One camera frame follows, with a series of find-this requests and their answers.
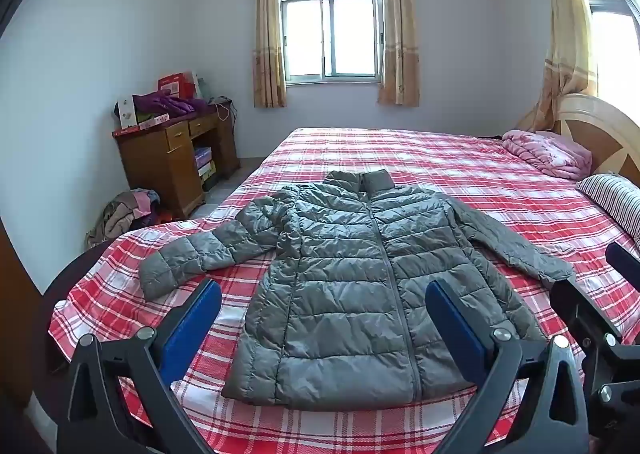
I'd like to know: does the red cardboard box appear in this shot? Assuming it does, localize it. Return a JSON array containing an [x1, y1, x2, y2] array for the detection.
[[158, 71, 196, 100]]

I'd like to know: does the pink quilt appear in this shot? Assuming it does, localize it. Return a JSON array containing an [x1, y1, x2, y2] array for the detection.
[[501, 129, 593, 181]]

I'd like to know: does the wooden headboard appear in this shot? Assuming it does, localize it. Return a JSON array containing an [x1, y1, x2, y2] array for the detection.
[[554, 93, 640, 180]]

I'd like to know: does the stack of boxes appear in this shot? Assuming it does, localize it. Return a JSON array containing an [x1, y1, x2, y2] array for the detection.
[[194, 146, 217, 186]]

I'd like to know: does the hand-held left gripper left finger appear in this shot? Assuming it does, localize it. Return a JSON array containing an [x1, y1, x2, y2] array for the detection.
[[57, 278, 223, 454]]

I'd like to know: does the brown wooden desk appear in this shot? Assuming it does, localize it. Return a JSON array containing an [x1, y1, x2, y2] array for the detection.
[[112, 101, 241, 220]]

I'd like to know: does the white printed box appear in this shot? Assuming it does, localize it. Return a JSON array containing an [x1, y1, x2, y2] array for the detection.
[[116, 95, 139, 130]]

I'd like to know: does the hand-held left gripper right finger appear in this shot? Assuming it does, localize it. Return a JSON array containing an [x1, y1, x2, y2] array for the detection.
[[425, 280, 591, 454]]

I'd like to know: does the sliding window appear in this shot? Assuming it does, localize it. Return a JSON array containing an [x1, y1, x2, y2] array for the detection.
[[277, 0, 386, 85]]

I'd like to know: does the flat red box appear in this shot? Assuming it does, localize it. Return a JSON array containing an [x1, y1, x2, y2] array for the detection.
[[136, 113, 172, 131]]

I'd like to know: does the striped pillow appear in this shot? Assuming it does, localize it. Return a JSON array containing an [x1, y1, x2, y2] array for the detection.
[[576, 173, 640, 250]]

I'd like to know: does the long beige patterned curtain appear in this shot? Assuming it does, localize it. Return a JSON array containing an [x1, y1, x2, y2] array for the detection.
[[517, 0, 599, 132]]

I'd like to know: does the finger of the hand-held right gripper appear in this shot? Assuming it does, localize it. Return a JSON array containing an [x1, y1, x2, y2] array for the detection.
[[604, 241, 640, 289], [550, 278, 640, 440]]

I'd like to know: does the pile of clothes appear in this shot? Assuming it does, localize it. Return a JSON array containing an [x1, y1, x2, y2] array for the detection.
[[85, 188, 167, 250]]

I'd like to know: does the white cable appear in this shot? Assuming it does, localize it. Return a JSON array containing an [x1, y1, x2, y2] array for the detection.
[[214, 100, 237, 126]]

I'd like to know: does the bed with red plaid sheet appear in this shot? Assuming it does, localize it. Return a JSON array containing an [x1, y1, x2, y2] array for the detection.
[[48, 127, 640, 454]]

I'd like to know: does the large bright window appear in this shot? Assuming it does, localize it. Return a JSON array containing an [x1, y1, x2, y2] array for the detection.
[[572, 0, 640, 110]]

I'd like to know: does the brown wooden panel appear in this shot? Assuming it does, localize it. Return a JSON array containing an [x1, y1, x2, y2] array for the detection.
[[0, 219, 48, 412]]

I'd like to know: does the grey puffer jacket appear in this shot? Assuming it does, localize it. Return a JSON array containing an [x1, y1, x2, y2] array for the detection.
[[138, 169, 577, 407]]

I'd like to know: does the purple garment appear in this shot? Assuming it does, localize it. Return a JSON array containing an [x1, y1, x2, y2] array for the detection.
[[132, 90, 211, 118]]

